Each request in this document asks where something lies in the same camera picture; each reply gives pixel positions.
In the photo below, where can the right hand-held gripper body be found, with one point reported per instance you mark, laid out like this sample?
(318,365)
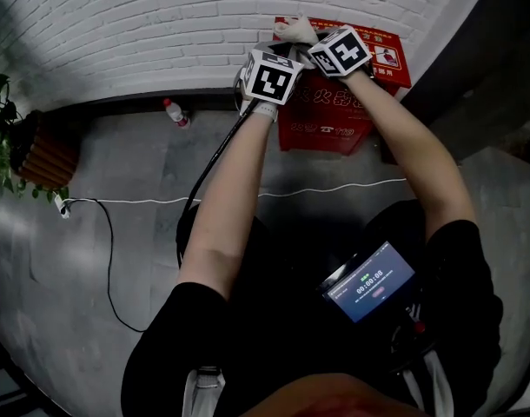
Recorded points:
(341,52)

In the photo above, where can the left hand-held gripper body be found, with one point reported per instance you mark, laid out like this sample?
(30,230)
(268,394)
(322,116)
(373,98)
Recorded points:
(269,81)

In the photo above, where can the white towel cloth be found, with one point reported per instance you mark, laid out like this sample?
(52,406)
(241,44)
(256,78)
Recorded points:
(297,31)

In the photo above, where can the red fire extinguisher box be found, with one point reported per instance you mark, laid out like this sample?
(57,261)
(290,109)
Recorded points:
(326,120)

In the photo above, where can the person's right forearm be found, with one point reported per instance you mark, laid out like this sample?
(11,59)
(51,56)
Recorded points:
(404,146)

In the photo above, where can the person's left forearm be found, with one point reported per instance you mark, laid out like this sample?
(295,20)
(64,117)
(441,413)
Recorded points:
(230,198)

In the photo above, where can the clear plastic bottle red cap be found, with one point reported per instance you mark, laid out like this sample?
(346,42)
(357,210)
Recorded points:
(176,113)

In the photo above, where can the chest-worn screen device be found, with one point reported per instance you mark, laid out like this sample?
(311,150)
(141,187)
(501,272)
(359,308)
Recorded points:
(369,282)

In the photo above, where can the brown slatted wooden planter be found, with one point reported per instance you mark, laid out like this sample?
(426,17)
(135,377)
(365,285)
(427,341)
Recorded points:
(48,154)

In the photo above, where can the person's black clothing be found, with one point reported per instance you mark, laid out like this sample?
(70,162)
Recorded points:
(282,319)

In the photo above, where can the white power strip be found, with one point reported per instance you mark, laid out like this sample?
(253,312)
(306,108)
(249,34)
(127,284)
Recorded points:
(64,207)

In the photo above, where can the red round knob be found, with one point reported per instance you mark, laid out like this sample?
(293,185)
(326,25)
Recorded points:
(420,327)

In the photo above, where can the black framed glass door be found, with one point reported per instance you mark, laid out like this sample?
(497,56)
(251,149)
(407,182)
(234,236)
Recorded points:
(4,385)

